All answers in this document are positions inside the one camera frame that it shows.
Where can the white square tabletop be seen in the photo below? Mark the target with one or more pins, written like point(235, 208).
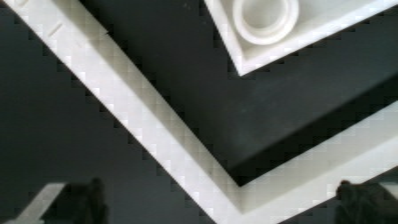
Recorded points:
point(268, 27)

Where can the white U-shaped fence frame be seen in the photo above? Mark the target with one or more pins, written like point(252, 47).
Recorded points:
point(354, 157)

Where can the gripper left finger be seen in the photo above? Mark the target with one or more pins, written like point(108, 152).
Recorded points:
point(66, 204)

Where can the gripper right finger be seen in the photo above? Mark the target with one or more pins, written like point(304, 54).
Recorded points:
point(368, 203)

